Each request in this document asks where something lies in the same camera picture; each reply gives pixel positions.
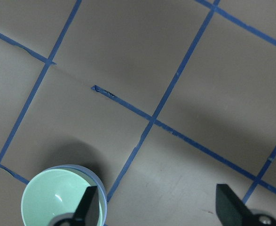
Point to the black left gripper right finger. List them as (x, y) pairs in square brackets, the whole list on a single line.
[(231, 211)]

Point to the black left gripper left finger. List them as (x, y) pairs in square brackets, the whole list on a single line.
[(86, 214)]

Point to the green bowl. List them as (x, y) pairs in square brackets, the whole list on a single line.
[(49, 194)]

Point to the blue bowl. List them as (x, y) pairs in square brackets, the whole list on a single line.
[(93, 180)]

